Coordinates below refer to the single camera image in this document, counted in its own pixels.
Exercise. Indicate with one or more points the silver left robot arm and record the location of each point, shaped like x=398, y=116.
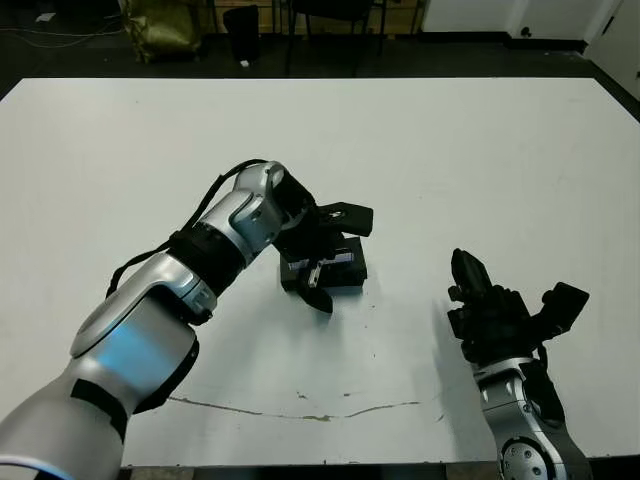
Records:
x=150, y=325

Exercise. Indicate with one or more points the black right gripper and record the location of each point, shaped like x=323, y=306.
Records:
x=492, y=325

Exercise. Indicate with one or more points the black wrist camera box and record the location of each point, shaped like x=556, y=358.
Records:
x=350, y=217
x=562, y=310

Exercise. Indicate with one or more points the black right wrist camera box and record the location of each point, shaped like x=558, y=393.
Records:
x=562, y=310

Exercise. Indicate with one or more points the crumpled plastic bag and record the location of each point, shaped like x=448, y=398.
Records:
x=160, y=30

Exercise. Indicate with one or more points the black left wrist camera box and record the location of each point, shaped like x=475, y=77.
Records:
x=350, y=217

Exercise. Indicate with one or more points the black round door stop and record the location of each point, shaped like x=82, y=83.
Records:
x=524, y=31

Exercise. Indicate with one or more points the black printed box lid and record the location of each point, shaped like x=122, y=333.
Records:
x=345, y=260

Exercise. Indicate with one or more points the white paper sheet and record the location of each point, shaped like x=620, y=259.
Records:
x=44, y=18

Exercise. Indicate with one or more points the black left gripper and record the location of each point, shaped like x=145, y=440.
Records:
x=312, y=240

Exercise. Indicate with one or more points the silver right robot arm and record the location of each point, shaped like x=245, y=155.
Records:
x=530, y=425

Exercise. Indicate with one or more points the black waste bin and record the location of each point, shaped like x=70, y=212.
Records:
x=241, y=32

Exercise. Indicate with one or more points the white door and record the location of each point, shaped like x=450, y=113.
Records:
x=615, y=40

